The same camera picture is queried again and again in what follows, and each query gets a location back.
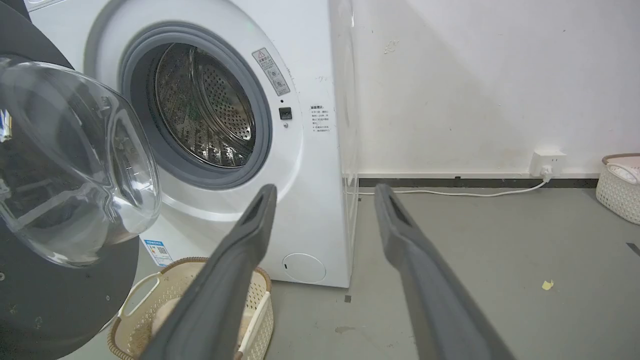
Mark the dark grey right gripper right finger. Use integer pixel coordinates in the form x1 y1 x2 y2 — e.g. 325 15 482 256
374 183 516 360

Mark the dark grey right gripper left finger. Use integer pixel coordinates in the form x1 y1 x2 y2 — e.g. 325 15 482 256
139 183 278 360

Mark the round glass washing machine door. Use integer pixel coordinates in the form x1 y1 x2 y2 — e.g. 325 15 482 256
0 2 162 360

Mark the white front-load washing machine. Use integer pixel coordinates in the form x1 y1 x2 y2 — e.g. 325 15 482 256
22 0 361 289

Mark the cream woven laundry basket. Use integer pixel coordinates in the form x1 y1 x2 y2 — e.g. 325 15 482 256
107 257 275 360

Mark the white perforated laundry basket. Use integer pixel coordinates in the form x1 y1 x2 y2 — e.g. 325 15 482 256
595 153 640 225

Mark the white power cable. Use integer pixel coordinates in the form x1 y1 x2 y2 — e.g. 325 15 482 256
358 173 552 198

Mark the white wall power socket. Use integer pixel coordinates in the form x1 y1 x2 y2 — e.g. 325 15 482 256
529 149 567 179

